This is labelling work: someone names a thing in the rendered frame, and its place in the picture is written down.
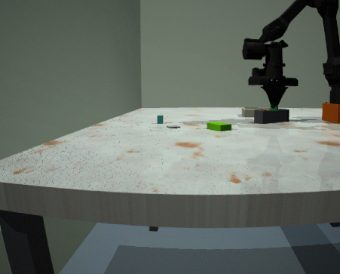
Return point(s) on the small teal block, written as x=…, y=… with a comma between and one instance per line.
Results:
x=160, y=119

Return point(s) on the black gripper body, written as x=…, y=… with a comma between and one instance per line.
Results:
x=274, y=71

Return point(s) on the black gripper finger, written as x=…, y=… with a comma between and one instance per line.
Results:
x=272, y=94
x=280, y=93

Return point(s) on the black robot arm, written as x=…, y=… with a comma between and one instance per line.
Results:
x=255, y=49

